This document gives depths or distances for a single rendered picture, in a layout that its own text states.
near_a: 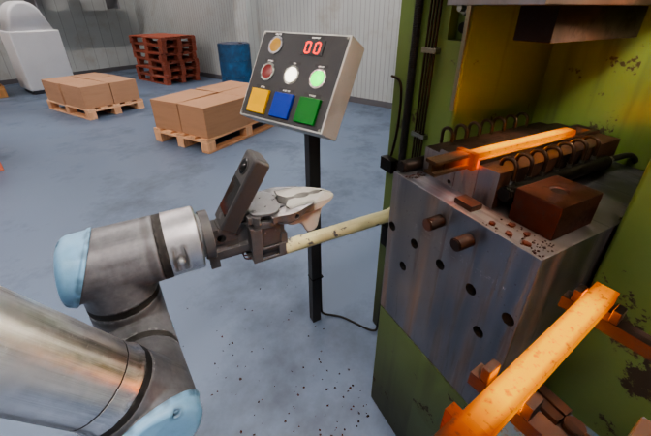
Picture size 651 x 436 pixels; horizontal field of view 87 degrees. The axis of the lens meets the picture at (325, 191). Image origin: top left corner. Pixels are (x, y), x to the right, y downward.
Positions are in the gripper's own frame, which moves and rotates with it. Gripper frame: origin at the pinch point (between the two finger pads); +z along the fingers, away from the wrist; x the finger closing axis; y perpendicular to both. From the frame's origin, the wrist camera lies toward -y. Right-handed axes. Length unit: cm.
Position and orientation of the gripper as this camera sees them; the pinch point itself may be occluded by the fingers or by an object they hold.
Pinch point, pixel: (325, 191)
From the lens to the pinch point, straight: 56.5
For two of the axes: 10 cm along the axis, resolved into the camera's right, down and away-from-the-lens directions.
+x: 4.6, 4.2, -7.8
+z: 8.9, -2.2, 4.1
